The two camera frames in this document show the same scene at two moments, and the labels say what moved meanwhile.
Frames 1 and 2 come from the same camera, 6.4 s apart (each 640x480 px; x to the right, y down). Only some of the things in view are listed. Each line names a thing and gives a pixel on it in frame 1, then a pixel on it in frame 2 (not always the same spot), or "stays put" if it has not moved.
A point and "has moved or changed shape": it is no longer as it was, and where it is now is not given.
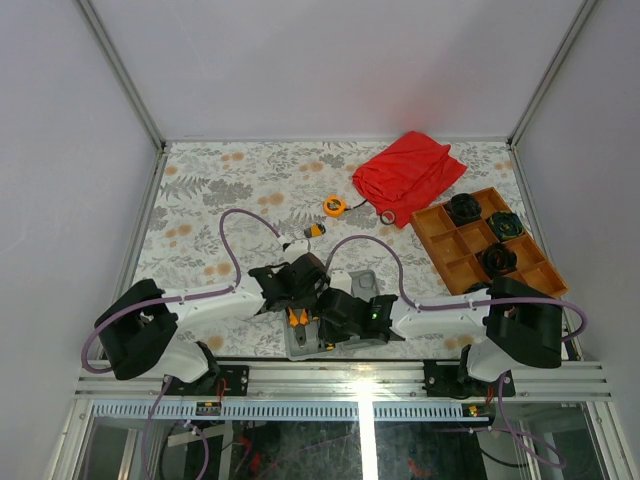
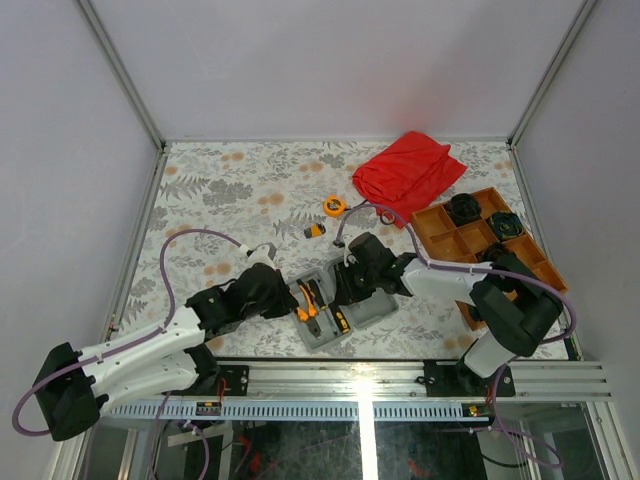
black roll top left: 464,209 stays put
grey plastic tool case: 365,285 has moved or changed shape
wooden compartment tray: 477,239 stays put
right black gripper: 328,335 -> 345,289
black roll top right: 505,225 stays put
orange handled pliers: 299,325 has moved or changed shape
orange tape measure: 335,206 stays put
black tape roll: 393,215 stays put
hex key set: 315,230 stays put
